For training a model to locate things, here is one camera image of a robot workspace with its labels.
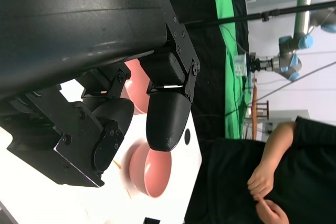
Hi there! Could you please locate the person's left hand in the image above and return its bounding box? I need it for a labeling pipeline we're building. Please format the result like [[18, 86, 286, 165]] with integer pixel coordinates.
[[256, 199, 289, 224]]

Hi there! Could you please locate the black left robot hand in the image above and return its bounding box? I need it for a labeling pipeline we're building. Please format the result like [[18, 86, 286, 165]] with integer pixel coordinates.
[[0, 0, 202, 188]]

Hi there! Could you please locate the person's right hand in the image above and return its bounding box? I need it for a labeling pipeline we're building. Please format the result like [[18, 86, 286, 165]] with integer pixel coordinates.
[[247, 165, 275, 201]]

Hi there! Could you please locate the pink plastic bowl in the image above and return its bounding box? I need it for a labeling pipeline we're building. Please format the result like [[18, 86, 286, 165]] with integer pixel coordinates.
[[124, 77, 137, 116], [131, 60, 152, 116], [128, 142, 174, 198]]

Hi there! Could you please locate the person's right forearm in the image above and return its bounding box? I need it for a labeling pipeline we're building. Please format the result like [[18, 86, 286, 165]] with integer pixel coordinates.
[[258, 121, 297, 175]]

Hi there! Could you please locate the person in black shirt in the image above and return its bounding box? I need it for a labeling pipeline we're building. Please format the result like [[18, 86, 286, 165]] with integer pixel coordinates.
[[183, 115, 336, 224]]

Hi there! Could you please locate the grey cabinet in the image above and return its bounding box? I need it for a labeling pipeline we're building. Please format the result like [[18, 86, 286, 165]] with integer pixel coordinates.
[[267, 110, 310, 135]]

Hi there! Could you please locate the brown wooden chair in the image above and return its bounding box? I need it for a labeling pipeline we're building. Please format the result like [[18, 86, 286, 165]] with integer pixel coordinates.
[[250, 77, 270, 141]]

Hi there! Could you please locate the clear plastic box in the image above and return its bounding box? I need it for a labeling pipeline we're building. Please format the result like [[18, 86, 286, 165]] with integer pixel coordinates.
[[235, 52, 249, 77]]

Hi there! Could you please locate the black boom pole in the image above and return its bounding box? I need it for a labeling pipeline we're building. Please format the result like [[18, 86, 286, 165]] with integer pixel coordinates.
[[183, 0, 336, 28]]

